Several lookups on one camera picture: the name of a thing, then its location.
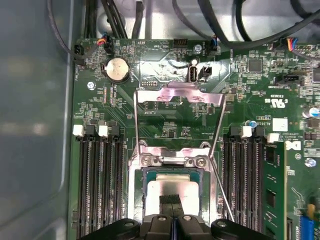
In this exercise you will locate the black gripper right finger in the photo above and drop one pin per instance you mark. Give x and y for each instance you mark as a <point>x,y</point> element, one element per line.
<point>187,230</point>

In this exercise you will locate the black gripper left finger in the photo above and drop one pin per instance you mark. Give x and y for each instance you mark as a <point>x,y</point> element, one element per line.
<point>160,230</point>

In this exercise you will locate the silver CPU plate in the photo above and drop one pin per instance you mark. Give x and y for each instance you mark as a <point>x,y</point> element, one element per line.
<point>172,186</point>

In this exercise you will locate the thin metal locking lever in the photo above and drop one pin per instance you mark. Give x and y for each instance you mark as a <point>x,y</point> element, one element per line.
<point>223,190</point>

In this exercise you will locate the metal socket cover frame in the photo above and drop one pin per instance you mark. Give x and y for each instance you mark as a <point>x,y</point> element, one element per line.
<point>192,94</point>

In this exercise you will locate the CPU socket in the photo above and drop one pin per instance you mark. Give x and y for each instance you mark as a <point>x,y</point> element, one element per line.
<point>200,162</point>

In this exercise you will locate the green RAM stick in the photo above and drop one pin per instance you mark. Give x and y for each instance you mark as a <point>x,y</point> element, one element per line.
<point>275,175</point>

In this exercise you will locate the green motherboard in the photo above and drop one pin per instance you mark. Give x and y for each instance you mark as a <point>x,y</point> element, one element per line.
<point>250,100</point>

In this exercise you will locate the silver internal USB port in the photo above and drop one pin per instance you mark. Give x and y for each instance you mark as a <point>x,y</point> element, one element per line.
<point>192,74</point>

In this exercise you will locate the silver board screw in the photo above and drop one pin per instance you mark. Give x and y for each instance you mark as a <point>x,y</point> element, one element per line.
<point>91,86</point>
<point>198,48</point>

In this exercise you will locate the silver coin battery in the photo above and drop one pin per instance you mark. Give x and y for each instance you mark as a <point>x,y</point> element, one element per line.
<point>117,70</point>

